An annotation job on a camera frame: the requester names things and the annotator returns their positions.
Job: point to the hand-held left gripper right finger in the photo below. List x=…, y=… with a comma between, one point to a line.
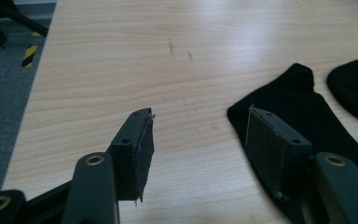
x=273, y=149

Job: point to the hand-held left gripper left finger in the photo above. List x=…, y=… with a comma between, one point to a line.
x=133, y=149

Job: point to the black sock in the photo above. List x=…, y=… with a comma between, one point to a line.
x=354, y=87
x=295, y=90

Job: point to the yellow and black striped tape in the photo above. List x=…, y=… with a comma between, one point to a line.
x=29, y=56

